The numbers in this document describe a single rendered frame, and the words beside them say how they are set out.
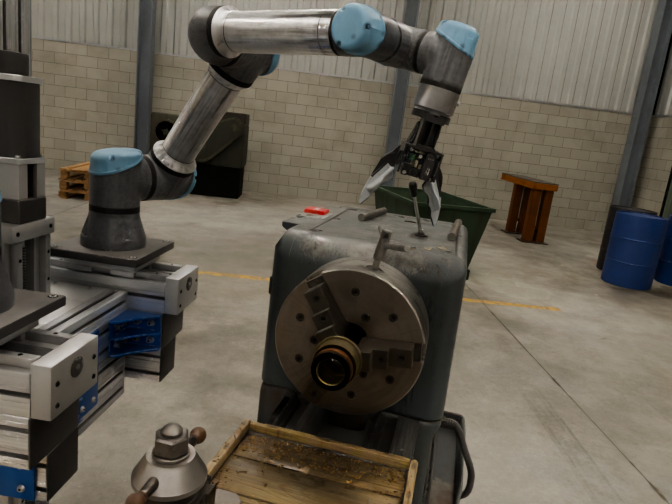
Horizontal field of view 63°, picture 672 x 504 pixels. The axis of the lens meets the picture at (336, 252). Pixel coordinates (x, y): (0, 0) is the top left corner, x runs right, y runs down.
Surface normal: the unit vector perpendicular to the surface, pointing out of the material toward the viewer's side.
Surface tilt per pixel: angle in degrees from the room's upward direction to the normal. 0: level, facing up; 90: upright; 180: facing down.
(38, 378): 90
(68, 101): 90
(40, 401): 90
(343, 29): 90
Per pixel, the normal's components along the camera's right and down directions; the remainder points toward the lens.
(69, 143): 0.04, 0.23
